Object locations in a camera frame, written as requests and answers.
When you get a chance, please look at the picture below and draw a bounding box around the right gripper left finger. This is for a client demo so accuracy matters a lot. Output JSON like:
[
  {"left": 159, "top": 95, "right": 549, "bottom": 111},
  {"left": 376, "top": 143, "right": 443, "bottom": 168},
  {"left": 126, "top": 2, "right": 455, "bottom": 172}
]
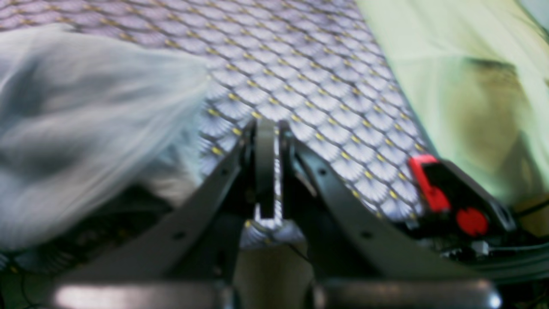
[{"left": 51, "top": 119, "right": 276, "bottom": 309}]

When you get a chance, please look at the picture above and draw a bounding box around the light grey T-shirt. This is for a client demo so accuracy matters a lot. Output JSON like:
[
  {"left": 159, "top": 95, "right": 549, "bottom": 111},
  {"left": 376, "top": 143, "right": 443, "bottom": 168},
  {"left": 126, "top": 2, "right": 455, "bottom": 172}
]
[{"left": 0, "top": 24, "right": 211, "bottom": 252}]

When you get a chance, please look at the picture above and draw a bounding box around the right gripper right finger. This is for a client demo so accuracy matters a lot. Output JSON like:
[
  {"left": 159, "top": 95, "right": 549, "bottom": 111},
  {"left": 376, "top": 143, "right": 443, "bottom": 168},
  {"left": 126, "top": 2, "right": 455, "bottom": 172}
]
[{"left": 277, "top": 121, "right": 502, "bottom": 309}]

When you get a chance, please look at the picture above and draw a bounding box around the patterned purple tablecloth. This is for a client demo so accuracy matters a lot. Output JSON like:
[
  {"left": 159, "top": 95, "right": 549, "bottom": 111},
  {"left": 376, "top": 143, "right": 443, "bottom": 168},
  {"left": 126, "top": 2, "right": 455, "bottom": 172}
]
[{"left": 1, "top": 0, "right": 427, "bottom": 223}]

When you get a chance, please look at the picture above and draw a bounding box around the red black right clamp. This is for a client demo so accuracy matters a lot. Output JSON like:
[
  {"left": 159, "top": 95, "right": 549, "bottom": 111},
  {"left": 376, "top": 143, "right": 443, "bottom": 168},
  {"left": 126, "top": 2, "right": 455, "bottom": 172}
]
[{"left": 408, "top": 154, "right": 517, "bottom": 240}]

